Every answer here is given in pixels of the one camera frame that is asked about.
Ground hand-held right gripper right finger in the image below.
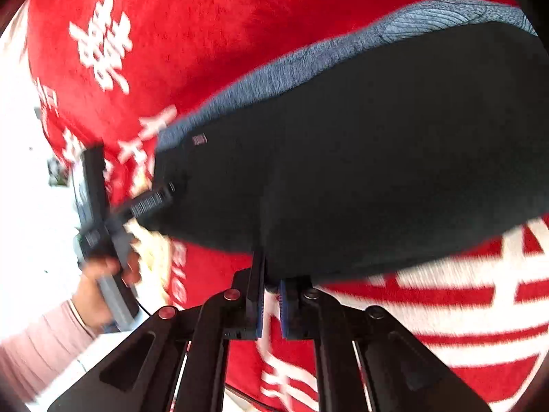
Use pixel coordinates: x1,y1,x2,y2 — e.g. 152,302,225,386
279,275,494,412

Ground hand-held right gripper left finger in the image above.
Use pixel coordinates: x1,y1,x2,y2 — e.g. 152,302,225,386
46,247,267,412

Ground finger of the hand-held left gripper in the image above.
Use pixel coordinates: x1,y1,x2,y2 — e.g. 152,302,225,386
122,181,176,224

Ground dark pants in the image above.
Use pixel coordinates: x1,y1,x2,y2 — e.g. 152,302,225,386
153,0,549,283

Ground person's left forearm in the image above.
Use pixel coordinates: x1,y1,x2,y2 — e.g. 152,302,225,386
0,299,98,404

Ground person's left hand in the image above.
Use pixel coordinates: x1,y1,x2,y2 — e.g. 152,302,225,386
71,234,143,334

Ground red printed blanket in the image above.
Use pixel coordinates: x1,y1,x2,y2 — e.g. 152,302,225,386
23,0,549,412

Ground thin black cable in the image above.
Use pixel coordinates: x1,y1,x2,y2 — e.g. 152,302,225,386
134,295,156,319

